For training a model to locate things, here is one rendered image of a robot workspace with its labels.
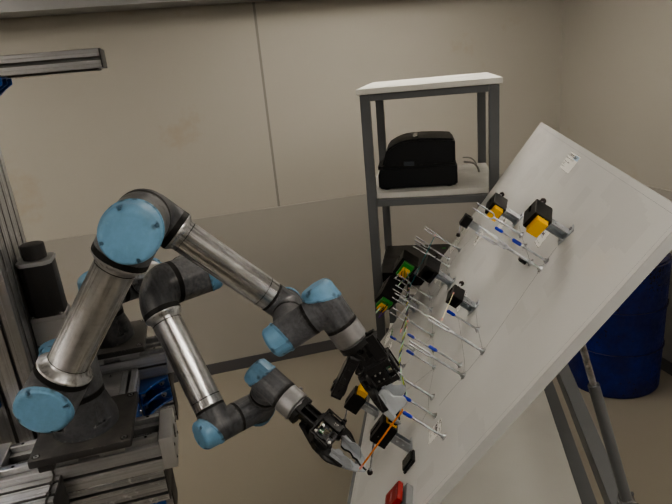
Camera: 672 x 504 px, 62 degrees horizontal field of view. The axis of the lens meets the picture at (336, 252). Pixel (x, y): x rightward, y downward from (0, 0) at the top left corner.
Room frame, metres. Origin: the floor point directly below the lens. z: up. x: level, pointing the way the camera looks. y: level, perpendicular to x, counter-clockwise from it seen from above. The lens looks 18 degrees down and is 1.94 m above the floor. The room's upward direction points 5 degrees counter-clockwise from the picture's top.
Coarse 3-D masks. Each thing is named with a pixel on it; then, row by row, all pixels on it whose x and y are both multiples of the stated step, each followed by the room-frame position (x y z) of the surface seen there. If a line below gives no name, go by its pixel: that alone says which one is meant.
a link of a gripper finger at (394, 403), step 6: (384, 390) 1.07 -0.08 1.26; (384, 396) 1.07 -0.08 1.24; (390, 396) 1.07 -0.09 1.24; (396, 396) 1.07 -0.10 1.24; (402, 396) 1.06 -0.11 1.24; (384, 402) 1.06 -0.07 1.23; (390, 402) 1.07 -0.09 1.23; (396, 402) 1.06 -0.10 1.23; (402, 402) 1.06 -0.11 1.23; (390, 408) 1.06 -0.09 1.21; (396, 408) 1.06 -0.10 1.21; (384, 414) 1.06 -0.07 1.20; (390, 414) 1.06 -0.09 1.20; (396, 420) 1.06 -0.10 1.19
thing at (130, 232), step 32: (128, 224) 1.02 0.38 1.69; (160, 224) 1.05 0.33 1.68; (96, 256) 1.03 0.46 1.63; (128, 256) 1.02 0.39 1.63; (96, 288) 1.04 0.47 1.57; (128, 288) 1.07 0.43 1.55; (64, 320) 1.06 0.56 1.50; (96, 320) 1.04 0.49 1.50; (64, 352) 1.03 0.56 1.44; (96, 352) 1.06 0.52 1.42; (32, 384) 1.02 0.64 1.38; (64, 384) 1.01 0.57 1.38; (32, 416) 1.00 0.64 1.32; (64, 416) 1.00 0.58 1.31
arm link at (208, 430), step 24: (144, 288) 1.34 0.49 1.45; (168, 288) 1.34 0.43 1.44; (144, 312) 1.31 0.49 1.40; (168, 312) 1.30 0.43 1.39; (168, 336) 1.27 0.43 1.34; (192, 360) 1.24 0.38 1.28; (192, 384) 1.20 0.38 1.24; (192, 408) 1.19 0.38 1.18; (216, 408) 1.18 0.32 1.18; (216, 432) 1.14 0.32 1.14
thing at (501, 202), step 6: (492, 198) 1.46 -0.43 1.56; (498, 198) 1.45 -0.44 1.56; (504, 198) 1.47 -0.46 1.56; (486, 204) 1.48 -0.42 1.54; (492, 204) 1.43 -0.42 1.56; (498, 204) 1.43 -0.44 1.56; (504, 204) 1.44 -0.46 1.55; (486, 210) 1.44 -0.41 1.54; (504, 210) 1.42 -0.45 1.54; (510, 210) 1.45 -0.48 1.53; (504, 216) 1.45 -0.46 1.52; (510, 216) 1.46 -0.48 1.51; (516, 216) 1.44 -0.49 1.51; (522, 216) 1.43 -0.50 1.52; (516, 222) 1.44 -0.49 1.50
